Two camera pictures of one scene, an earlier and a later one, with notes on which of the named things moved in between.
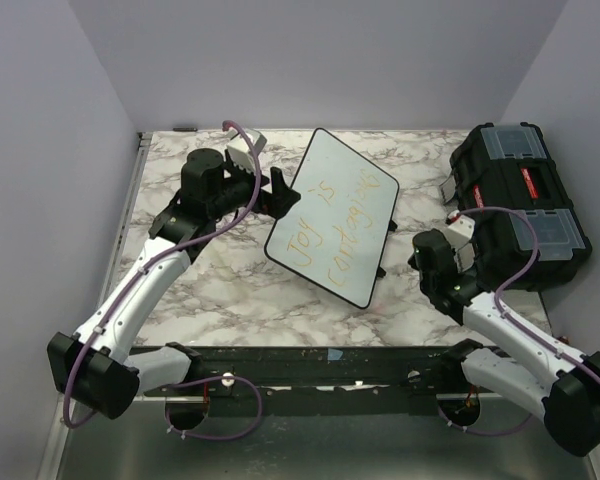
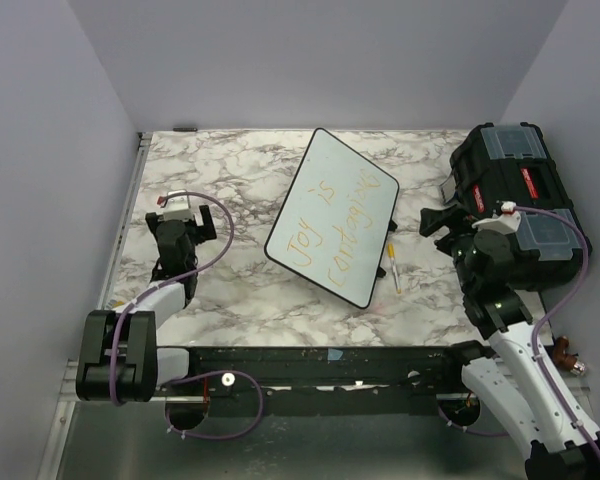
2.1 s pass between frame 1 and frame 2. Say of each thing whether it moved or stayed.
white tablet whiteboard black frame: stayed
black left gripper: moved
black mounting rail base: stayed
